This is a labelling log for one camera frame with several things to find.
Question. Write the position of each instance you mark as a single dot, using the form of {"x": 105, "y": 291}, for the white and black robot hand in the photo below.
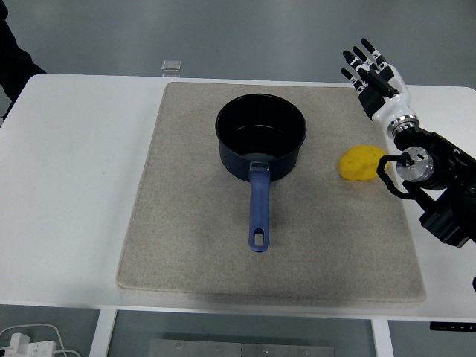
{"x": 395, "y": 102}

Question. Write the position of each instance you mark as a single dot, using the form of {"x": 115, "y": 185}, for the beige felt mat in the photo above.
{"x": 271, "y": 201}

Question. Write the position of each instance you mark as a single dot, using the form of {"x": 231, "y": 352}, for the small clear plastic box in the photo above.
{"x": 172, "y": 66}

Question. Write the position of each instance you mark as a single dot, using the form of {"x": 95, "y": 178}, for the black table control panel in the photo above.
{"x": 453, "y": 326}

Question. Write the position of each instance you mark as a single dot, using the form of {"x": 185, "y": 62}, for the white table leg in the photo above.
{"x": 383, "y": 337}
{"x": 100, "y": 332}

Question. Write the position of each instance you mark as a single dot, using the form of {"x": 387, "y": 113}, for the person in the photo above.
{"x": 13, "y": 59}

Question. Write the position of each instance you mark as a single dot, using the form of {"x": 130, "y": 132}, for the white power adapter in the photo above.
{"x": 23, "y": 346}

